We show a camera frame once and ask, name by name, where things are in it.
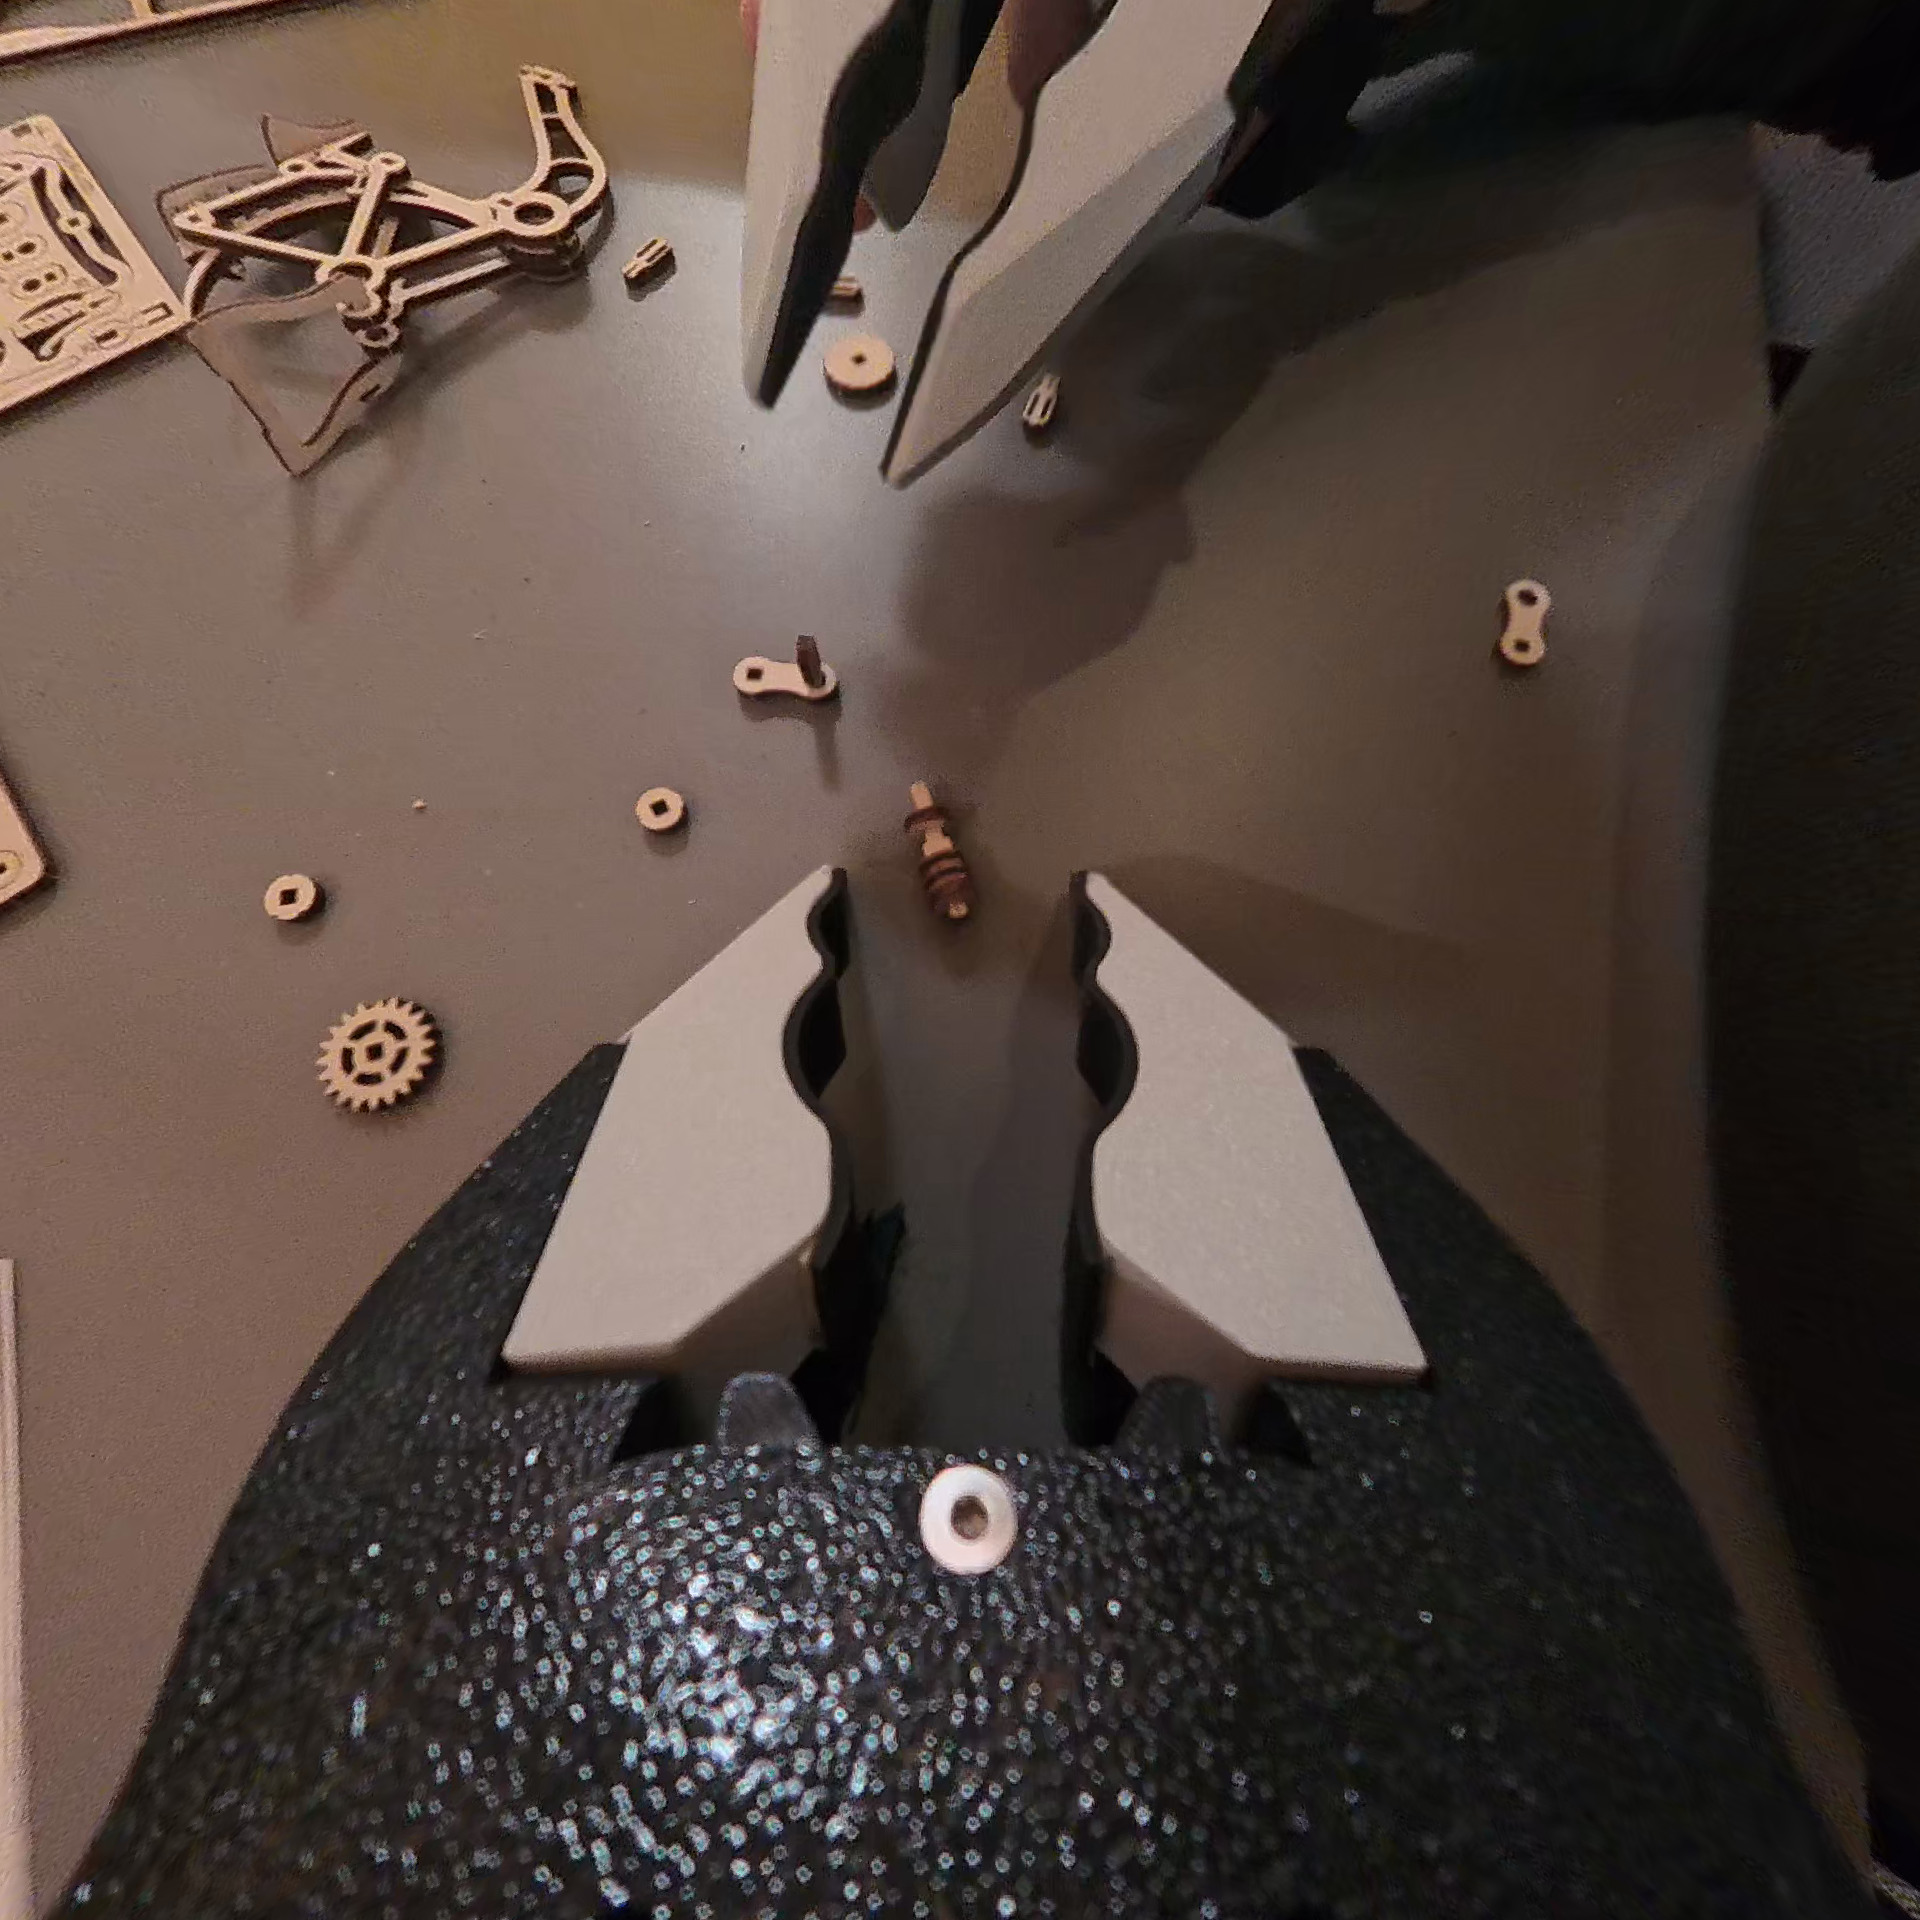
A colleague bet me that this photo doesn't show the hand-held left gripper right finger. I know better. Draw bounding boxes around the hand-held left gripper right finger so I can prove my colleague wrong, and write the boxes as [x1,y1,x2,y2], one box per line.
[1067,868,1432,1427]

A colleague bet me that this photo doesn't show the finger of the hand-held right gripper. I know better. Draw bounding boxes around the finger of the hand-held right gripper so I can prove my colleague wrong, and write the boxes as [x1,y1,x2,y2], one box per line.
[880,0,1276,490]
[743,0,906,413]

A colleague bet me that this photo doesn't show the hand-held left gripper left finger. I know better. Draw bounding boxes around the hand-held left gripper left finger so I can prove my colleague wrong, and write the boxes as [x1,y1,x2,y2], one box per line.
[501,864,859,1421]

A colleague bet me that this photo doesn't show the wooden model frame assembly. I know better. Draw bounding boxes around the wooden model frame assembly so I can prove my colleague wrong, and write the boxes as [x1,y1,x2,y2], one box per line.
[157,63,616,480]

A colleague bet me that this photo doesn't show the wooden axle with discs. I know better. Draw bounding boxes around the wooden axle with discs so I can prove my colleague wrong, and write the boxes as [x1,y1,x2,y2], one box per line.
[906,782,972,921]

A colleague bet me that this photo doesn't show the wooden crank link with peg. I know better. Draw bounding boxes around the wooden crank link with peg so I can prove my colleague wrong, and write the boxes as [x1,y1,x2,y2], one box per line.
[733,633,843,710]

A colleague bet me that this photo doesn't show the wooden parts sheet mostly full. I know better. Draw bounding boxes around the wooden parts sheet mostly full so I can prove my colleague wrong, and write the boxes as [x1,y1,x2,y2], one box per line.
[0,760,56,912]

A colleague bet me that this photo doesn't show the wooden parts sheet curved cutout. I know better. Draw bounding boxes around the wooden parts sheet curved cutout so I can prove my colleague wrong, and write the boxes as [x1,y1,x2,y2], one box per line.
[0,113,193,418]

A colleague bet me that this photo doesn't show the small wooden gear wheel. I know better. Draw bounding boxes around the small wooden gear wheel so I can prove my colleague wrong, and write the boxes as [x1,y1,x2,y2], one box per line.
[313,995,443,1118]

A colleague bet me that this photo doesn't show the grey fabric chair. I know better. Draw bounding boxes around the grey fabric chair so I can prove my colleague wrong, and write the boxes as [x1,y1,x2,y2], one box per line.
[1754,134,1920,400]

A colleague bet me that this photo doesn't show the person's dark green clothing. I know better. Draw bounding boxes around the person's dark green clothing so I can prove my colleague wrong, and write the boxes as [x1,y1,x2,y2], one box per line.
[1709,291,1920,1920]

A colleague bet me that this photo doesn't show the white instruction booklet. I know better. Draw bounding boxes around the white instruction booklet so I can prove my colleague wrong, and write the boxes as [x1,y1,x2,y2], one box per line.
[0,1261,36,1920]

